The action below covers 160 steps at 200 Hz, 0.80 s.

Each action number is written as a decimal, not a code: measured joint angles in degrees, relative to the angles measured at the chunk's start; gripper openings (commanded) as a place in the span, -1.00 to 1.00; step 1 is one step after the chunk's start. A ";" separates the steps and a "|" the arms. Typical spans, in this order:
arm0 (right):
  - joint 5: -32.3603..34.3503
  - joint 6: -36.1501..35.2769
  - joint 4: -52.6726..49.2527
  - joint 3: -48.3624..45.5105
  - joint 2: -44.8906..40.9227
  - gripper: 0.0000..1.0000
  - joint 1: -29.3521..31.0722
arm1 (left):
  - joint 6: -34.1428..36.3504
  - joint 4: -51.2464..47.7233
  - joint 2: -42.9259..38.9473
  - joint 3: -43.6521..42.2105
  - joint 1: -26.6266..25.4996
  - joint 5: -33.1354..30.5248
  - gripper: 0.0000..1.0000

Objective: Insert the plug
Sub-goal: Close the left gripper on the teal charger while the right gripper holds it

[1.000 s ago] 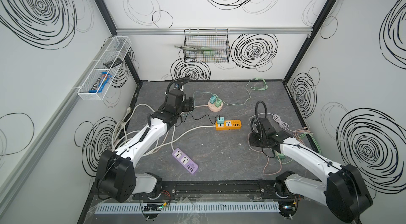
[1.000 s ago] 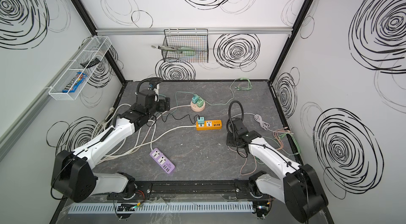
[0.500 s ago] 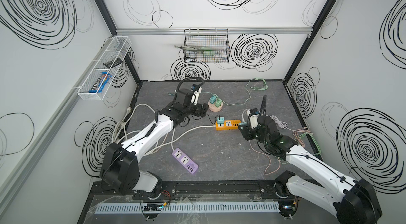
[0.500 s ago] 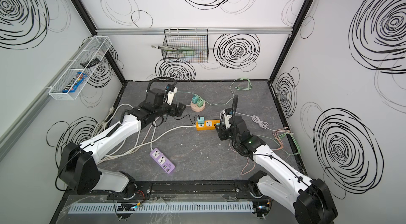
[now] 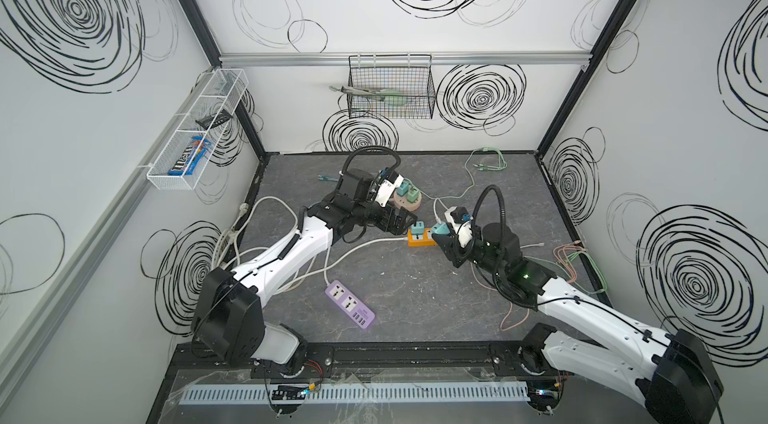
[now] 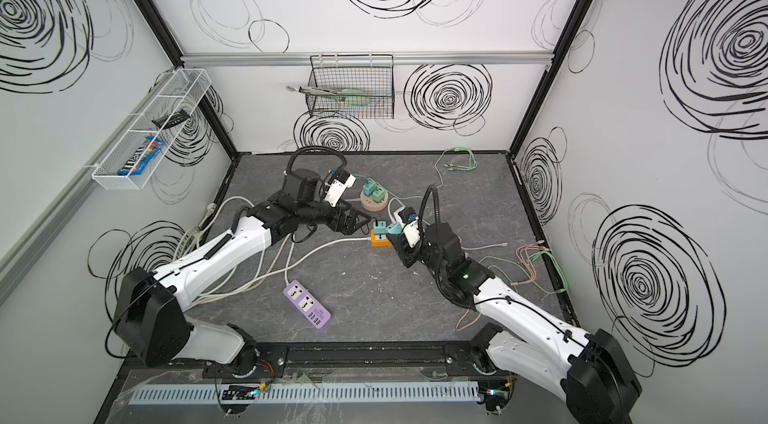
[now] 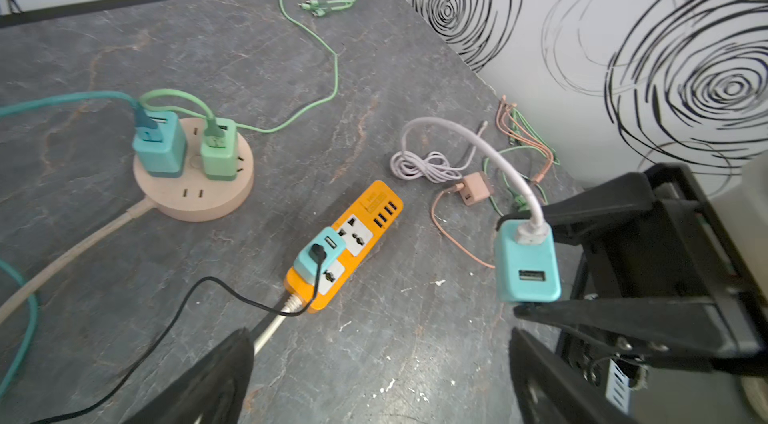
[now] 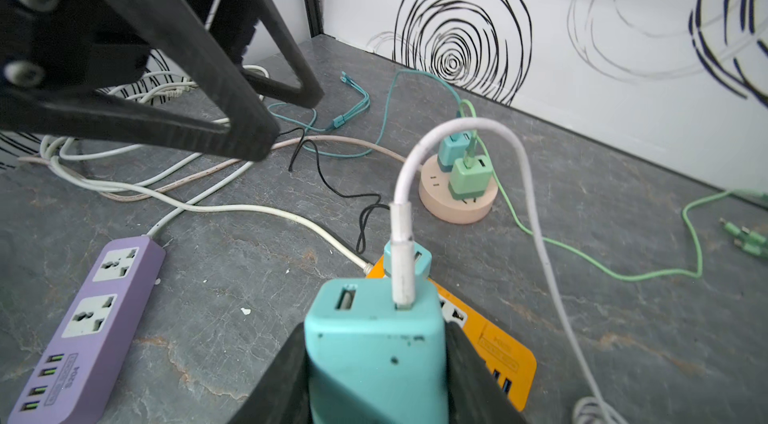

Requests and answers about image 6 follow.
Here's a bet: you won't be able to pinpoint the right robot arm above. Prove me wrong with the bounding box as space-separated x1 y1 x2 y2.
387 223 642 423

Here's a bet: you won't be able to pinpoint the white wire wall basket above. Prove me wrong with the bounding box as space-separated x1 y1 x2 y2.
91 68 211 191

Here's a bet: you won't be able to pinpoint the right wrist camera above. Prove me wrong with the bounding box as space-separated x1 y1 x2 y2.
395 206 421 248

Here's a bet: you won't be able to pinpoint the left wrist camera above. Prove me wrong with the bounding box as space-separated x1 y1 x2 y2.
323 170 356 207

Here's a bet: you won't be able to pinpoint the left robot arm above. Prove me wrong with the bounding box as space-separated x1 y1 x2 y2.
111 168 371 378

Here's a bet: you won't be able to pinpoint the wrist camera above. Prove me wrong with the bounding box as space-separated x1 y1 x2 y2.
395 206 421 248
323 170 356 207

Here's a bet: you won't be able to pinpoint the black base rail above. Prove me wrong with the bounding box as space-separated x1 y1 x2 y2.
123 325 540 378

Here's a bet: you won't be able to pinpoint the purple power strip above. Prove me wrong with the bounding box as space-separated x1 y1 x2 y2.
283 280 332 329

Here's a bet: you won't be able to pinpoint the metal tongs in basket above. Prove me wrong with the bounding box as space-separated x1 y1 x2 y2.
285 86 370 107

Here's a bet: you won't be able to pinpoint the white power cords bundle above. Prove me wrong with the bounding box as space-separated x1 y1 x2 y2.
169 196 373 311

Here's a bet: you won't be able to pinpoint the grey slotted cable duct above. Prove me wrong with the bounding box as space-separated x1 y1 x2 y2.
128 381 481 405

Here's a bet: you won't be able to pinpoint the teal plug adapter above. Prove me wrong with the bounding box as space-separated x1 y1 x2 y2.
386 223 403 235
362 178 378 196
372 220 388 236

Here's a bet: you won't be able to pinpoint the blue candy packet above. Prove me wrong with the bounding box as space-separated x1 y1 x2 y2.
117 136 165 176

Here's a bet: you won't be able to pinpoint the green plug adapter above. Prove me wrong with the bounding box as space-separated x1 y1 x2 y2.
371 185 388 203

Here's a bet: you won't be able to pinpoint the black wire wall basket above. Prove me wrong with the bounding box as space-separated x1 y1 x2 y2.
303 53 395 119

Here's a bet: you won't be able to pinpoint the light green cable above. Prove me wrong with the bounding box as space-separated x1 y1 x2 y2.
383 147 479 202

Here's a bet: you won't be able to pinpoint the round pink power strip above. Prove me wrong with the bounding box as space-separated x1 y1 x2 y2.
360 191 389 212

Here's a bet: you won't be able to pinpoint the orange power strip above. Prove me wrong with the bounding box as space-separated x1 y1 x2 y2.
370 231 393 248

